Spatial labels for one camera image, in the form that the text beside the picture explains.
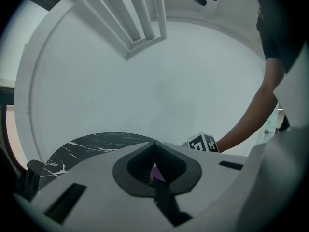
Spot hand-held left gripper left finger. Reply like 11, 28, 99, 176
31, 141, 176, 232

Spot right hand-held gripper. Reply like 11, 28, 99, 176
180, 132, 220, 154

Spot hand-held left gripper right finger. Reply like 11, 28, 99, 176
155, 141, 247, 219

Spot purple grey cloth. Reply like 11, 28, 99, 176
151, 166, 167, 183

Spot person's right forearm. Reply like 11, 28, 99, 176
215, 56, 287, 154

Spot round black marble table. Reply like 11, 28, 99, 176
38, 131, 157, 190

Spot frosted glass door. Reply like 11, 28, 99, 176
258, 101, 281, 146

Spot dark framed window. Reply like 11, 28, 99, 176
0, 77, 28, 170

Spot person's black clothing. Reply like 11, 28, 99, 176
253, 0, 309, 74

